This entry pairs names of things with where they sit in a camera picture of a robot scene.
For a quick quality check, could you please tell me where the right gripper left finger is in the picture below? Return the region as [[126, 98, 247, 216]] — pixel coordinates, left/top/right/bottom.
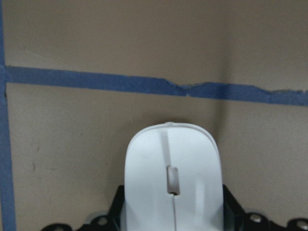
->
[[38, 185, 126, 231]]

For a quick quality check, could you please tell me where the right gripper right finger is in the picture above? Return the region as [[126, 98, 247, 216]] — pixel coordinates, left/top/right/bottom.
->
[[223, 185, 308, 231]]

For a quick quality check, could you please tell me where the white computer mouse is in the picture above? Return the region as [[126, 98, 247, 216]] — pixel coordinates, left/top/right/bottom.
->
[[121, 122, 224, 231]]

